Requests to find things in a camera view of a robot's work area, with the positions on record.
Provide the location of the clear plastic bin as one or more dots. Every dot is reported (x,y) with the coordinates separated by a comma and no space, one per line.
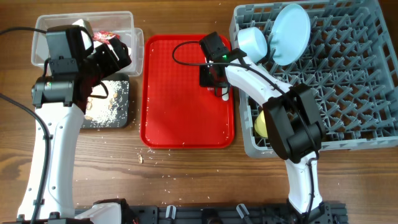
(117,22)

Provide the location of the grey dishwasher rack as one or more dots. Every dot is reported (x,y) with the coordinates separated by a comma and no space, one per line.
(351,66)

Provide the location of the red ketchup sachet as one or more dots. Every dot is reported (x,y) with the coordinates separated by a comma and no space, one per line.
(105,36)

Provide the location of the yellow plastic cup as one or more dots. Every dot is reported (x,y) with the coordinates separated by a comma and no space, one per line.
(260,125)

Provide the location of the light blue plate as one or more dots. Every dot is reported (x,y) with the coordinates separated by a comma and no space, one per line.
(290,34)

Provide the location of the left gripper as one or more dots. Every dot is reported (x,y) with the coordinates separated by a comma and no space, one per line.
(112,64)

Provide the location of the light blue bowl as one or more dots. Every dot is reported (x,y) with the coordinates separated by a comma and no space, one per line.
(253,42)

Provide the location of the food leftovers in tray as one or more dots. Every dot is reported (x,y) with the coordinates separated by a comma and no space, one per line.
(105,105)

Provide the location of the white plastic spoon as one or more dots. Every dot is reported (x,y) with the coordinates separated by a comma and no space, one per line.
(225,94)

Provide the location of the black plastic tray bin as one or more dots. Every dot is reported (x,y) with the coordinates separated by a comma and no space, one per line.
(115,102)

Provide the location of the red serving tray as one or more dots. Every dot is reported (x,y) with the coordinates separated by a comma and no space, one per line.
(177,113)

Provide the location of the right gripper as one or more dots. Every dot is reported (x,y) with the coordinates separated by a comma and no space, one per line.
(203,79)

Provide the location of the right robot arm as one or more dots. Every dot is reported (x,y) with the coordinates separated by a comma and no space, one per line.
(294,126)

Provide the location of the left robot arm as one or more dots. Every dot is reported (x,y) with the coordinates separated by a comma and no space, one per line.
(59,97)

